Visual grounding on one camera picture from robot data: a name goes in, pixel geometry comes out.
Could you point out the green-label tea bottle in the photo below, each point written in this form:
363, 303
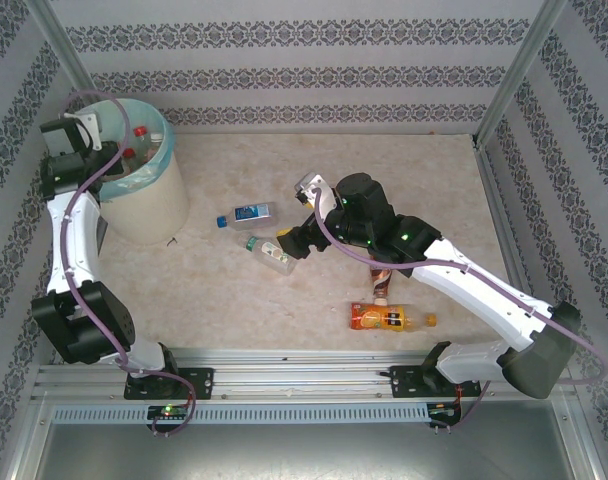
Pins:
271, 252

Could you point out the blue-capped water bottle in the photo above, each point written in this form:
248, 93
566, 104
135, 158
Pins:
249, 214

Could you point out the brown coffee drink bottle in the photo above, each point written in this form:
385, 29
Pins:
381, 282

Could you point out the white-capped clear bottle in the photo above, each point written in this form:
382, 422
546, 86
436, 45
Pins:
157, 136

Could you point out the orange juice bottle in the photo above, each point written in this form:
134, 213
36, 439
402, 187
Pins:
384, 318

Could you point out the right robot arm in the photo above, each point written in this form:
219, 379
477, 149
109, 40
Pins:
484, 295

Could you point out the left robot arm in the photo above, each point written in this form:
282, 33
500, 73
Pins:
76, 240

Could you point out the light blue bin liner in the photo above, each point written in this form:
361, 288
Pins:
134, 185

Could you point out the cream round bin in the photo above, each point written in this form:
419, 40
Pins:
154, 215

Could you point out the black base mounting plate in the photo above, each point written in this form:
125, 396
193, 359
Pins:
404, 380
199, 382

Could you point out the small circuit board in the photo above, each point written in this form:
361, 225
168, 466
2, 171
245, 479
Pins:
441, 410
169, 411

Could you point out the grey metal shelf panel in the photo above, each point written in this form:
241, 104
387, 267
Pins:
304, 450

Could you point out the aluminium mounting rail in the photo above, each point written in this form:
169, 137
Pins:
294, 375

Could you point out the aluminium side rail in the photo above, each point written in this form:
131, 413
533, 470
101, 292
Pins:
499, 200

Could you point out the aluminium frame post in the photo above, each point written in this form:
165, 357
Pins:
519, 70
59, 40

